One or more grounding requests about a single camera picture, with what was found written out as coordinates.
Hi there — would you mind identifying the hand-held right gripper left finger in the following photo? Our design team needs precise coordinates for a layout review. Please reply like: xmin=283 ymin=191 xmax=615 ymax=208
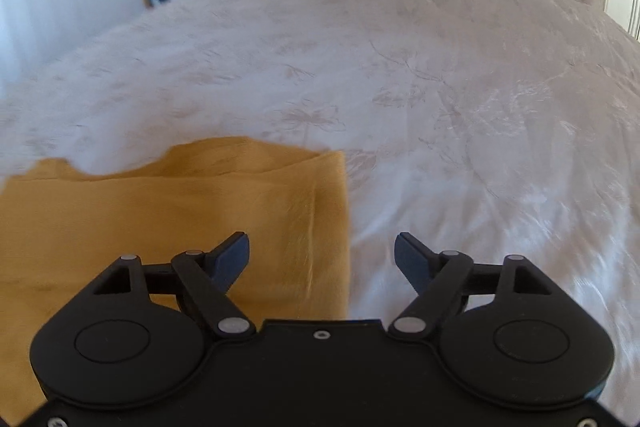
xmin=90 ymin=232 xmax=257 ymax=339

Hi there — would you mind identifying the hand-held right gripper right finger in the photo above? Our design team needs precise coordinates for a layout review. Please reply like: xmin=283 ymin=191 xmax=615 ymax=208
xmin=388 ymin=232 xmax=554 ymax=341

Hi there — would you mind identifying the yellow cloth garment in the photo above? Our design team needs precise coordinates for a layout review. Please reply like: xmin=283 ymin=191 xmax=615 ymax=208
xmin=0 ymin=136 xmax=350 ymax=425

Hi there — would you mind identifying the white floral bedspread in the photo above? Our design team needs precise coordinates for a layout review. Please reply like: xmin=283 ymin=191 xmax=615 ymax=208
xmin=0 ymin=0 xmax=640 ymax=408

